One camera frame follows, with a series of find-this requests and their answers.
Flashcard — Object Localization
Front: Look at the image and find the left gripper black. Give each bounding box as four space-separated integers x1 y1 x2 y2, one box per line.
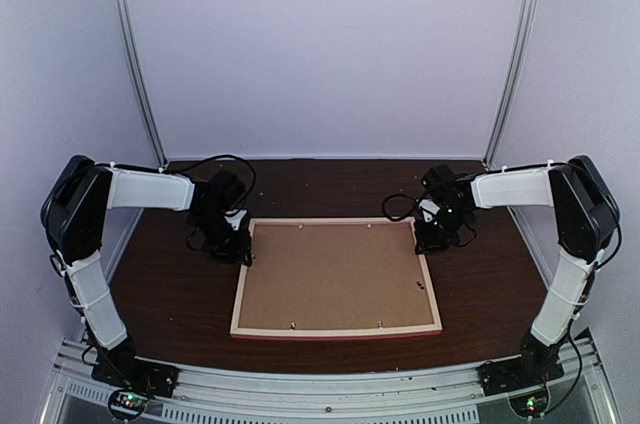
191 210 253 267

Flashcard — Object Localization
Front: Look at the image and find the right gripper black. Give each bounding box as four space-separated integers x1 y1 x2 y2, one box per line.
413 206 472 255

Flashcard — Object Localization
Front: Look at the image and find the brown backing board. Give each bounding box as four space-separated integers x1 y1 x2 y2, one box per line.
237 222 436 331

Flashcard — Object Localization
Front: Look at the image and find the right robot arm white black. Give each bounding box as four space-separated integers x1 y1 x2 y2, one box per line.
412 155 621 386

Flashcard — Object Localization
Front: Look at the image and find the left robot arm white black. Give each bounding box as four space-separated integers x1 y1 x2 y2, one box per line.
40 155 255 351

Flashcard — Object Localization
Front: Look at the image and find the left circuit board with leds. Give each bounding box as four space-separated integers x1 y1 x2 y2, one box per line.
107 389 150 420

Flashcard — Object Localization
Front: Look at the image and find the circuit board with leds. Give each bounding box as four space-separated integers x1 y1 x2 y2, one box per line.
107 389 150 420
509 390 550 419

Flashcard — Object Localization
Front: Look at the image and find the right circuit board with leds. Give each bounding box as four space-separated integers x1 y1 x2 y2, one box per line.
509 390 550 419

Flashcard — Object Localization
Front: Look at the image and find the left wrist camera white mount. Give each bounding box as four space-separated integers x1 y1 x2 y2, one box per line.
224 209 249 232

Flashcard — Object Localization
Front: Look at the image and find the left black cable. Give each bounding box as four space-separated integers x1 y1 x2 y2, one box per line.
164 153 256 195

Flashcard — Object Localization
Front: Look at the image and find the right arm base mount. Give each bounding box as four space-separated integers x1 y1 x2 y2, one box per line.
477 340 564 396

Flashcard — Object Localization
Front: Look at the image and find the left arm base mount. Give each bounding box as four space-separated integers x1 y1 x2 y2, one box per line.
91 337 179 398

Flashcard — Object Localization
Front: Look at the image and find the right aluminium corner post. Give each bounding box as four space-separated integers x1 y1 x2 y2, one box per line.
483 0 538 168

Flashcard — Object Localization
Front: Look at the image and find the aluminium corner post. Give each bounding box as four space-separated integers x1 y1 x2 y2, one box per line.
114 0 168 167
483 0 538 168

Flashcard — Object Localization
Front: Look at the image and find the left aluminium corner post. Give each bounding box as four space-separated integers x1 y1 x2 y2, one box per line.
114 0 168 167

